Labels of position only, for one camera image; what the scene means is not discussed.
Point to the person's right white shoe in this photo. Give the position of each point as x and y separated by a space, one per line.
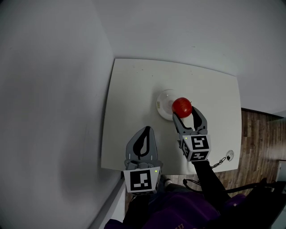
167 181

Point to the white plate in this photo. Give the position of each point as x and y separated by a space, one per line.
164 105

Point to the person's right forearm black sleeve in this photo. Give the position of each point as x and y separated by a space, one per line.
207 181

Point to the red apple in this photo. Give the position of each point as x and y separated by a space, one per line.
182 107

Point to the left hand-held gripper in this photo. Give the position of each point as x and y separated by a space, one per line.
140 181

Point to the person's grey jeans leg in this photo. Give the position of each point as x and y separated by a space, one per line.
176 189

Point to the person's left forearm black sleeve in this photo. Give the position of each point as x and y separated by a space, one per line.
139 208

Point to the person's purple top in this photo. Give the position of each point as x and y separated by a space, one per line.
183 212

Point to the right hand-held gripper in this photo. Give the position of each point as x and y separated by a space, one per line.
197 145

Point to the black baseboard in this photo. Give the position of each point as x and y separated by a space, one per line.
263 112

